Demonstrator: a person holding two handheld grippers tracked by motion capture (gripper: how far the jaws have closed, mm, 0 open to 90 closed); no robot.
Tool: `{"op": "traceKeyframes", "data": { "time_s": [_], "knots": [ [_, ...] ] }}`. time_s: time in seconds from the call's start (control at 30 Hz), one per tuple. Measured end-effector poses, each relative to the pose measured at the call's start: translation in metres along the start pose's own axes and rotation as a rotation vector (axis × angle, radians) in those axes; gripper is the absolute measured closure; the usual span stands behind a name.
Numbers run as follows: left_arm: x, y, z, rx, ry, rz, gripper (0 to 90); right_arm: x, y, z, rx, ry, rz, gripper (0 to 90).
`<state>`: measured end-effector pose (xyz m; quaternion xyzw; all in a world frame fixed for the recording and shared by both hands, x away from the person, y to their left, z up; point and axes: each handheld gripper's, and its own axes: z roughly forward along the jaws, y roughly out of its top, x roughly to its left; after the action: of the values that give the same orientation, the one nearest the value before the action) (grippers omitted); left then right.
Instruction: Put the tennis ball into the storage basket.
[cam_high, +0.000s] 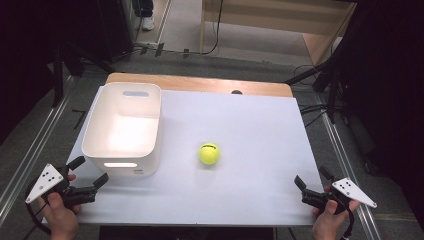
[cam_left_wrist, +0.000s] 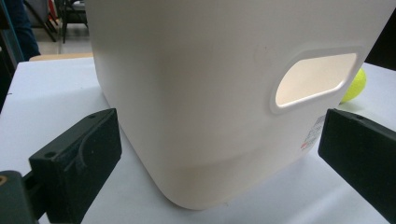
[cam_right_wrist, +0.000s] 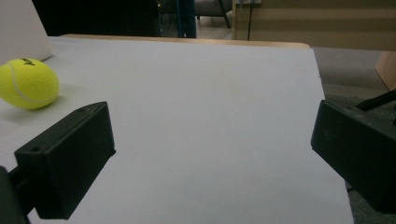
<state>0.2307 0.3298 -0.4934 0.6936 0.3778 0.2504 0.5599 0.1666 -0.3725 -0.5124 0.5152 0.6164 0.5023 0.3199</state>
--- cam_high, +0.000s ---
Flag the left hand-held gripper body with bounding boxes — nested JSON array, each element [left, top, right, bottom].
[[24, 163, 98, 210]]

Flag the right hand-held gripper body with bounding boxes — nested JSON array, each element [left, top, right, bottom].
[[301, 177, 378, 215]]

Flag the white plastic storage bin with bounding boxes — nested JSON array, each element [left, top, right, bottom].
[[81, 81, 163, 178]]

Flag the yellow tennis ball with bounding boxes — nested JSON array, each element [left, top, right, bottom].
[[198, 142, 221, 166]]

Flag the person's left hand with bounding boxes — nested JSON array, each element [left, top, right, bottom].
[[37, 174, 82, 240]]

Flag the person's right hand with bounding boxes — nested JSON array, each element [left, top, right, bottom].
[[311, 185, 361, 240]]

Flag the white board sheet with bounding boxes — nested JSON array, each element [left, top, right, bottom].
[[42, 85, 324, 228]]

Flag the black metal stand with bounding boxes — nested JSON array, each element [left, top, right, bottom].
[[284, 0, 359, 125], [49, 41, 116, 108]]

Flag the black cabinet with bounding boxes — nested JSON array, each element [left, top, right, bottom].
[[95, 0, 135, 64]]

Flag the light wooden desk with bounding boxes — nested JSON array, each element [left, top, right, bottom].
[[199, 0, 358, 67]]

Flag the metal floor rail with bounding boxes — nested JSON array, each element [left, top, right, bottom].
[[0, 75, 74, 219], [315, 94, 382, 240]]

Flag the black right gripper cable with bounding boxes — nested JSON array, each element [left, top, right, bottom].
[[341, 205, 356, 239]]

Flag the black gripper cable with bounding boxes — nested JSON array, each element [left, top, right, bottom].
[[25, 186, 52, 236], [341, 205, 356, 239]]

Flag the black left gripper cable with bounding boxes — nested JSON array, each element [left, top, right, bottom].
[[25, 186, 52, 236]]

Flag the black floor cables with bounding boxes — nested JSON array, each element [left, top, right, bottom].
[[292, 64, 330, 128]]

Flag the black hanging cable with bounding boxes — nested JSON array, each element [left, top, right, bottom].
[[200, 0, 224, 56]]

